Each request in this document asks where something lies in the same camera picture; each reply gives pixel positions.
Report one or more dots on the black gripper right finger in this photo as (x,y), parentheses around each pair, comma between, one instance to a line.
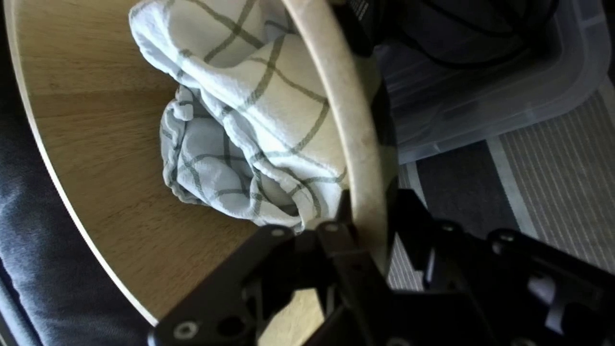
(512,301)

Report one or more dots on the clear plastic container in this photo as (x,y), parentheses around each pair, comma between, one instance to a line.
(512,103)

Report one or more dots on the round wooden bowl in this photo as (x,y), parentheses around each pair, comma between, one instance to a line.
(103,160)

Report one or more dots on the dark grey sofa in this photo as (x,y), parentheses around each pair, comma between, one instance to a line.
(31,256)

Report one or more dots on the white checkered cloth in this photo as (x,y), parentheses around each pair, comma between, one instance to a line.
(256,108)

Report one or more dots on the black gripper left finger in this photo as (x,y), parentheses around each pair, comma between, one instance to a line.
(256,295)

